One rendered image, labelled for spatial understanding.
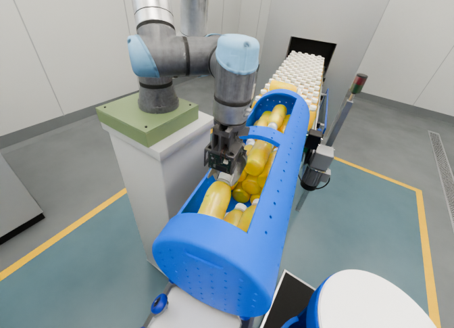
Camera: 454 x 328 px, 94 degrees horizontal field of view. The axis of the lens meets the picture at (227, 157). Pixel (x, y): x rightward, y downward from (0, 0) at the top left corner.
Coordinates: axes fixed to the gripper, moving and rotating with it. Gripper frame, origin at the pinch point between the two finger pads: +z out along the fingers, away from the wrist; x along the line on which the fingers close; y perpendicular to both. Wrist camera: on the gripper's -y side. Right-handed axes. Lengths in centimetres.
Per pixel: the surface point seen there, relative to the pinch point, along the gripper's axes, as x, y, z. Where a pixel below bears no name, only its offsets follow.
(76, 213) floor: -131, -18, 118
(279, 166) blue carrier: 12.9, -7.4, -4.1
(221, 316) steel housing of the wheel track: 11.0, 23.7, 24.6
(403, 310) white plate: 50, 8, 13
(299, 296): 49, -25, 102
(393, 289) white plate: 49, 4, 14
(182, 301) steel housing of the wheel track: -0.1, 24.9, 24.6
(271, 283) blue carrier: 18.4, 20.9, 1.6
